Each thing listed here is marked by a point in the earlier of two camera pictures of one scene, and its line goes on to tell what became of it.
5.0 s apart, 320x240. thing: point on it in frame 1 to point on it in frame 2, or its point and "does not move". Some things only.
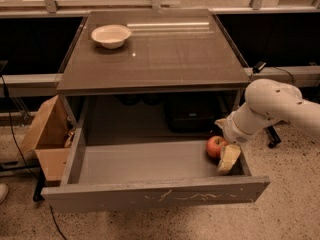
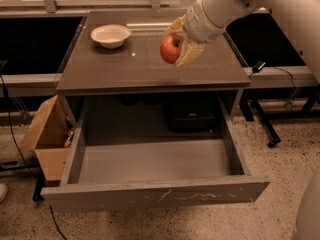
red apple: [214, 146] to [170, 48]
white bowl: [111, 36] does not move
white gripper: [232, 132] to [199, 25]
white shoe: [3, 191] does not move
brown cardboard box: [52, 140] does not move
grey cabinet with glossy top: [151, 75] does not move
